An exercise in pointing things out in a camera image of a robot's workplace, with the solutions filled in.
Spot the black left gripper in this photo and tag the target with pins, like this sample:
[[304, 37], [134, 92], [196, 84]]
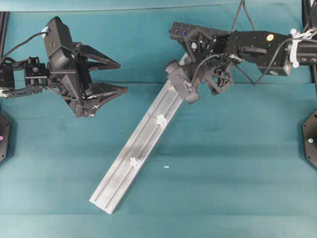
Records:
[[70, 65]]

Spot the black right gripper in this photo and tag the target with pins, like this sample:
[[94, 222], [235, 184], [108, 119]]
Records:
[[210, 51]]

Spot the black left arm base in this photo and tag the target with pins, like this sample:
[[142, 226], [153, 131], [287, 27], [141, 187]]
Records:
[[5, 127]]

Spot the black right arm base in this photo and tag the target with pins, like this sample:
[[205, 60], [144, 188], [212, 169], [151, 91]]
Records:
[[309, 133]]

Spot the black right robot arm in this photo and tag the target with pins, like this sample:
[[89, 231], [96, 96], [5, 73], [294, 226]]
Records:
[[272, 53]]

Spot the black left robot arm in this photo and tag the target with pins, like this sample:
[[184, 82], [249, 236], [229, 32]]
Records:
[[25, 78]]

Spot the black USB hub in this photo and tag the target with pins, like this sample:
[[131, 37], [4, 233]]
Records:
[[179, 29]]

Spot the teal table cloth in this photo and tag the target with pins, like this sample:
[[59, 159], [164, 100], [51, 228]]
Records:
[[236, 162]]

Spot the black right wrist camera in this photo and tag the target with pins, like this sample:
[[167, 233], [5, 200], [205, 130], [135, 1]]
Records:
[[180, 80]]

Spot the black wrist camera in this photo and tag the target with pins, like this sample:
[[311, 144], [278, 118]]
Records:
[[58, 41], [180, 80]]

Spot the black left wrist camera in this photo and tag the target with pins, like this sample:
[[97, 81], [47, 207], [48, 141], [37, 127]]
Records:
[[58, 41]]

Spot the silver aluminium rail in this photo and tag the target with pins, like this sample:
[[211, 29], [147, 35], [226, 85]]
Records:
[[135, 152]]

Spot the black left frame post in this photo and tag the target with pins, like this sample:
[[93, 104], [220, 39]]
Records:
[[3, 27]]

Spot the black frame post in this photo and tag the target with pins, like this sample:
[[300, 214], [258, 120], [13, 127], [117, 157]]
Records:
[[309, 19], [3, 27]]

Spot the black right frame post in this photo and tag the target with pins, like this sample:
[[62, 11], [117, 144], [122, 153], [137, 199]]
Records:
[[309, 19]]

